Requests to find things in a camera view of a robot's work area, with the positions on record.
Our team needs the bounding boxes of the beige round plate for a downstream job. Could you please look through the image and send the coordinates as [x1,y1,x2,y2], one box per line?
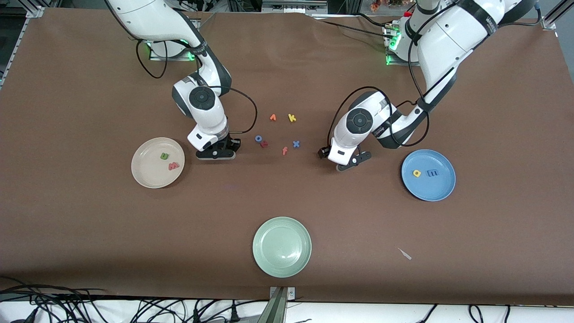
[131,137,186,189]

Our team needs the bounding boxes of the pale green round plate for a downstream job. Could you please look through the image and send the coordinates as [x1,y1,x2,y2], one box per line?
[252,217,313,279]

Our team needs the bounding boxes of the blue round plate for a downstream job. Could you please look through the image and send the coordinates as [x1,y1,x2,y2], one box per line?
[401,149,457,202]

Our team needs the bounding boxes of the grey metal box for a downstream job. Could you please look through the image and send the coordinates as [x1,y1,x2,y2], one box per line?
[262,0,328,14]

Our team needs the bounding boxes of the brown paper table cover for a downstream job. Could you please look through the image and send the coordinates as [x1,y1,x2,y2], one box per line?
[0,8,574,306]

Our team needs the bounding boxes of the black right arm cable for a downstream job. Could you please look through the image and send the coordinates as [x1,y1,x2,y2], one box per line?
[136,39,258,134]

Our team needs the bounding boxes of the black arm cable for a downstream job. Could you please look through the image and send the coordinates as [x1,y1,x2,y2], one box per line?
[326,4,543,148]
[136,39,258,134]

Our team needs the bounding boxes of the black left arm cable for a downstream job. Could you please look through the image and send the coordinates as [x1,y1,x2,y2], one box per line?
[326,4,543,148]

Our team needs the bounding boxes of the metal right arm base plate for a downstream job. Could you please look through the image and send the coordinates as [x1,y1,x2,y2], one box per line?
[149,40,198,61]

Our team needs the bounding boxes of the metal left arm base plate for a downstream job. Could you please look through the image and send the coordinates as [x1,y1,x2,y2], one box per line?
[385,25,422,67]

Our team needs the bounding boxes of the black cable on table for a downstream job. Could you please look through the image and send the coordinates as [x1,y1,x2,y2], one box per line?
[314,13,395,39]

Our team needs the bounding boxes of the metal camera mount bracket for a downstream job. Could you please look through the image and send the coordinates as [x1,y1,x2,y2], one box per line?
[257,286,296,323]

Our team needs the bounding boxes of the aluminium frame rail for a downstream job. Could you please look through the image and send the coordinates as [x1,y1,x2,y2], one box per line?
[540,0,574,30]
[0,7,43,90]

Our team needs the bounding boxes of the tangled black floor cables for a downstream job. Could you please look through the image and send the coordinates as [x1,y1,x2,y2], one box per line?
[0,275,113,323]

